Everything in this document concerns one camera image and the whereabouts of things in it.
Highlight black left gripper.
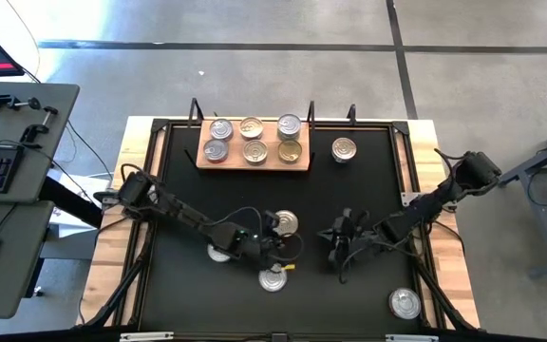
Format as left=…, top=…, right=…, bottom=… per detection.
left=242, top=210, right=292, bottom=263

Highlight green label can gold lid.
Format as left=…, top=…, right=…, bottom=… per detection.
left=276, top=139, right=304, bottom=164

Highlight yellow hanging cable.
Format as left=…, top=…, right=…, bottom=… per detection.
left=5, top=0, right=42, bottom=80

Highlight black metal table frame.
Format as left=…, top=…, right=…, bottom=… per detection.
left=147, top=117, right=420, bottom=333

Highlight red albacore tuna can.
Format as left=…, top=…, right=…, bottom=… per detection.
left=202, top=138, right=230, bottom=164
left=208, top=117, right=235, bottom=143
left=257, top=264, right=289, bottom=294
left=387, top=287, right=423, bottom=321

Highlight green label can silver lid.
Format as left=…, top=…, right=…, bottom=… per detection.
left=275, top=112, right=303, bottom=141

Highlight black cable bundle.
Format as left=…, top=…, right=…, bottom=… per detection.
left=83, top=227, right=159, bottom=330
left=404, top=237, right=479, bottom=332

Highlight black floor cable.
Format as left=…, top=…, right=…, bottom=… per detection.
left=19, top=66, right=116, bottom=184

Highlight black desk clamp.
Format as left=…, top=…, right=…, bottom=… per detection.
left=19, top=104, right=60, bottom=145
left=0, top=90, right=42, bottom=114

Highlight silver lid seafood can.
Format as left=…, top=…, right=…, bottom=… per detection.
left=330, top=136, right=358, bottom=164
left=206, top=242, right=233, bottom=264

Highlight silver metal bracket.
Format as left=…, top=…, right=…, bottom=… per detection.
left=119, top=332, right=175, bottom=342
left=385, top=333, right=440, bottom=342

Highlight blue label can beige lid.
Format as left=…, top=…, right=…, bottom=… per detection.
left=238, top=116, right=265, bottom=141

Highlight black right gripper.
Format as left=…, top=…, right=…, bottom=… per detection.
left=317, top=208, right=384, bottom=272

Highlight wooden shelf black metal frame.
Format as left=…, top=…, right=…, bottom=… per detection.
left=188, top=97, right=320, bottom=173

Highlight white sheet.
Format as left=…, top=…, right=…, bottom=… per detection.
left=45, top=168, right=113, bottom=238

